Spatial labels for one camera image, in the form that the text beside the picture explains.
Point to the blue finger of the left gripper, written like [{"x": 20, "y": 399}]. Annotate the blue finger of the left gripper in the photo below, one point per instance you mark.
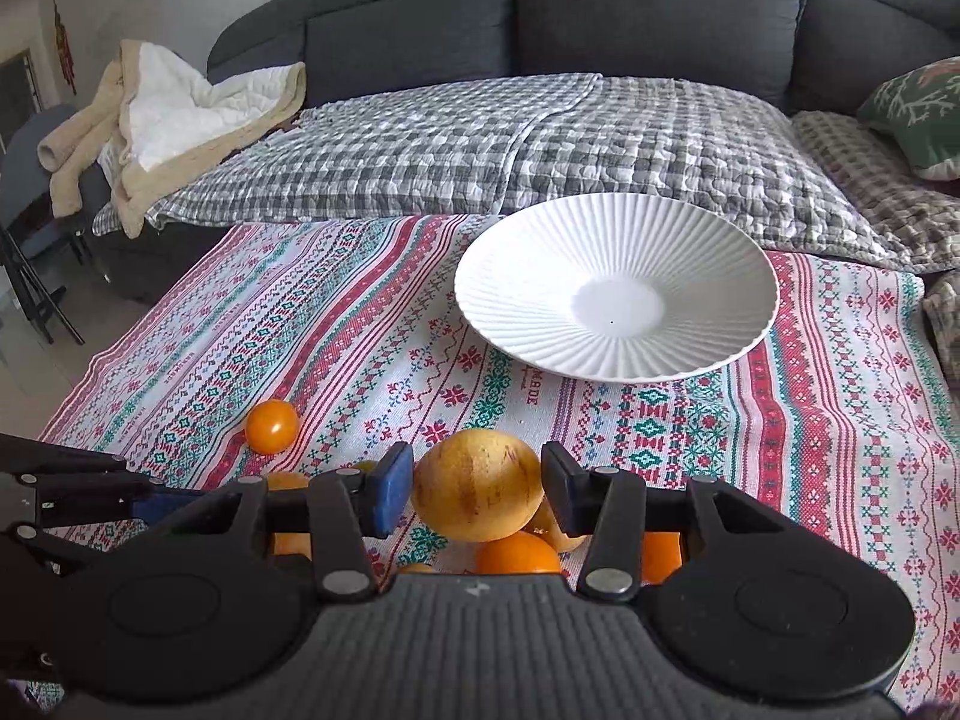
[{"x": 161, "y": 502}]

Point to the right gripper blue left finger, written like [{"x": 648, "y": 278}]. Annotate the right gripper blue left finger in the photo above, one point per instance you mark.
[{"x": 344, "y": 507}]

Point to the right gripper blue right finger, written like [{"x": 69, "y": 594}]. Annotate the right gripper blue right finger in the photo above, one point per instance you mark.
[{"x": 615, "y": 509}]

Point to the orange cherry tomato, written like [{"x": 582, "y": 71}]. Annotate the orange cherry tomato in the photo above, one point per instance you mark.
[{"x": 271, "y": 427}]

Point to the orange mandarin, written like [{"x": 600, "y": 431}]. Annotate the orange mandarin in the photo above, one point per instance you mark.
[{"x": 521, "y": 553}]

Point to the mandarin with stem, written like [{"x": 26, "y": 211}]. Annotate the mandarin with stem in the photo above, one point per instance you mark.
[{"x": 287, "y": 511}]

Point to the embroidered red green tablecloth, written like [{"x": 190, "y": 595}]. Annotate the embroidered red green tablecloth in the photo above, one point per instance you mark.
[{"x": 840, "y": 418}]

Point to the white ribbed plate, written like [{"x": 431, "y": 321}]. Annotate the white ribbed plate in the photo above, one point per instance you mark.
[{"x": 618, "y": 288}]

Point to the black folding chair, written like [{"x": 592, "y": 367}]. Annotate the black folding chair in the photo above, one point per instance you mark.
[{"x": 29, "y": 229}]

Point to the grey checked quilt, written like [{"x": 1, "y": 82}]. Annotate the grey checked quilt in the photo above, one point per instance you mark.
[{"x": 494, "y": 147}]

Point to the beige white blanket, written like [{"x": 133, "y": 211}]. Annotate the beige white blanket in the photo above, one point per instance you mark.
[{"x": 161, "y": 124}]

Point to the green snowflake cushion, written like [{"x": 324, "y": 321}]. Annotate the green snowflake cushion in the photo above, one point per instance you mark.
[{"x": 919, "y": 111}]

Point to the dark grey sofa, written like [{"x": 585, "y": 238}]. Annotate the dark grey sofa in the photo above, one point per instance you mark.
[{"x": 795, "y": 54}]

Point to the wall picture decoration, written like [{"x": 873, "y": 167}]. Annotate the wall picture decoration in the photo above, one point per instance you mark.
[{"x": 60, "y": 36}]

